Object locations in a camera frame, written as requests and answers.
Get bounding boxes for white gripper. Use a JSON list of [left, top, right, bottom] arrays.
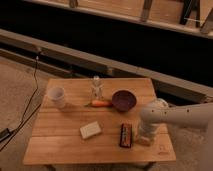
[[135, 121, 159, 146]]

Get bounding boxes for black whiteboard eraser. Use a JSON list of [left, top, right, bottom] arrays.
[[119, 123, 132, 148]]

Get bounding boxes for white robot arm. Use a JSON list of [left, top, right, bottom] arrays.
[[137, 98, 213, 171]]

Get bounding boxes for dark purple bowl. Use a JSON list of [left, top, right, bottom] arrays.
[[112, 90, 137, 112]]

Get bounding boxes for orange carrot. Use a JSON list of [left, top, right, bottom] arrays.
[[88, 100, 112, 107]]

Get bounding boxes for clear plastic bottle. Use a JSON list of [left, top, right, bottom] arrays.
[[91, 76, 103, 100]]

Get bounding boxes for wooden table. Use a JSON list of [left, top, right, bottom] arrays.
[[23, 78, 176, 165]]

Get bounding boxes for white paper cup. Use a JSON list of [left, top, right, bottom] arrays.
[[47, 87, 66, 108]]

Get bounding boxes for black device on floor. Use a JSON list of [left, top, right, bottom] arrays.
[[0, 128, 11, 142]]

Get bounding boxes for black floor cable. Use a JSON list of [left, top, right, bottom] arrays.
[[0, 49, 44, 152]]

